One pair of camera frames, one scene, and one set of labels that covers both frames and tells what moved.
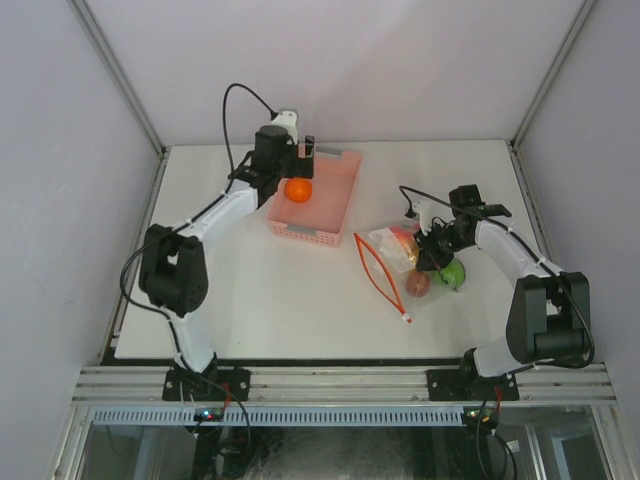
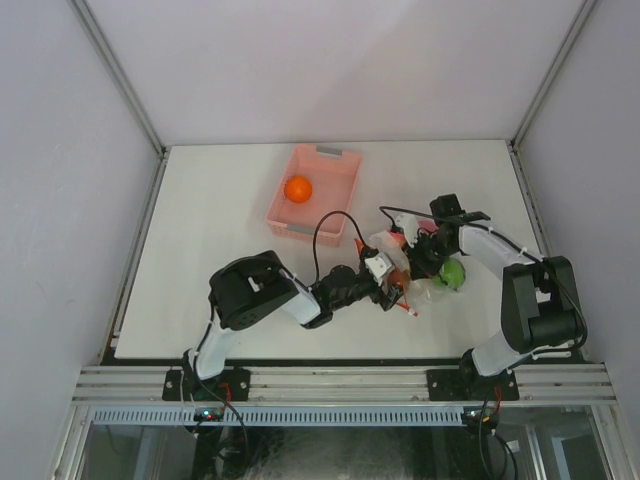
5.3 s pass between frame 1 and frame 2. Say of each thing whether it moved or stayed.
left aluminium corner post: stayed
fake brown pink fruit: moved
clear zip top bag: moved
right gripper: stayed
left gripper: moved
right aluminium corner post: stayed
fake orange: stayed
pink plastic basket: stayed
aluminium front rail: stayed
